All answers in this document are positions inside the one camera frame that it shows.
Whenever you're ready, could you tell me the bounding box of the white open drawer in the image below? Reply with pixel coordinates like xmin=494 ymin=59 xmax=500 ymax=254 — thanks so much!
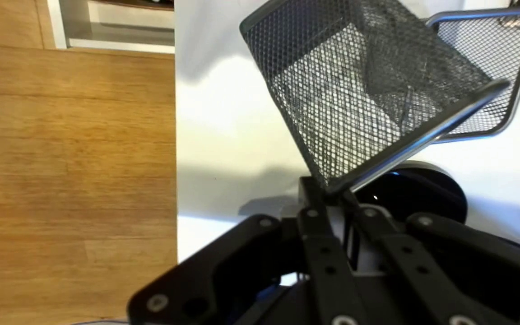
xmin=45 ymin=0 xmax=175 ymax=55

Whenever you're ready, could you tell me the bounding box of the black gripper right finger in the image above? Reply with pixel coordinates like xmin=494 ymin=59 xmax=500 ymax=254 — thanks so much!
xmin=341 ymin=189 xmax=520 ymax=325

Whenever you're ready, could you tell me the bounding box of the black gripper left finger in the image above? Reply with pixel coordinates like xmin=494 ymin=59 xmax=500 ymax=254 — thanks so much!
xmin=128 ymin=176 xmax=366 ymax=325

